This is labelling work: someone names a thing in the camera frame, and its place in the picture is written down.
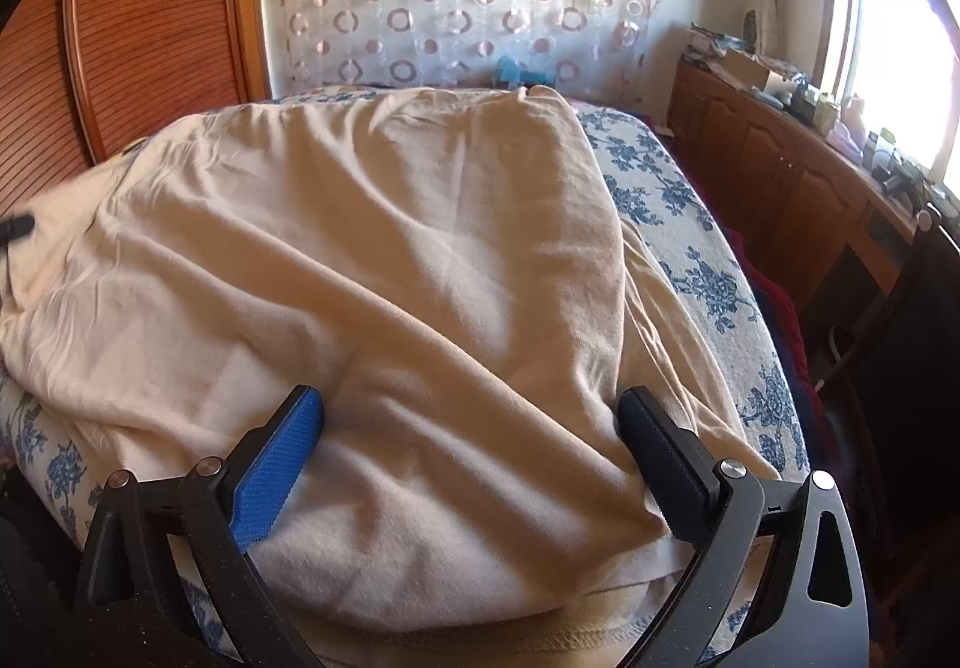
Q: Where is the cardboard box on cabinet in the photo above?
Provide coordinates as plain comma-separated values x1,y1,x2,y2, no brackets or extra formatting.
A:
722,49,782,90

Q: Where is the beige printed t-shirt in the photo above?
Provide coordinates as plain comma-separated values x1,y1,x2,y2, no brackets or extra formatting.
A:
0,83,783,668

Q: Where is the blue object behind bed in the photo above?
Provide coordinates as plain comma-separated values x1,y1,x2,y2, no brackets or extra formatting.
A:
493,56,555,90

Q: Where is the pink toy on cabinet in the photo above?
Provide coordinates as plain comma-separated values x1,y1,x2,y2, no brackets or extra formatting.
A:
832,95,867,150

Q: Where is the brown wooden cabinet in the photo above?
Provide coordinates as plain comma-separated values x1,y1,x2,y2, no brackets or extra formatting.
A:
667,59,914,309

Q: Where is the bright window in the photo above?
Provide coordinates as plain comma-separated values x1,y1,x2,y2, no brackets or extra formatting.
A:
822,0,958,194

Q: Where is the blue floral white bedspread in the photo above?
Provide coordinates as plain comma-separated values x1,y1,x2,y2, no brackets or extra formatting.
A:
0,85,814,668

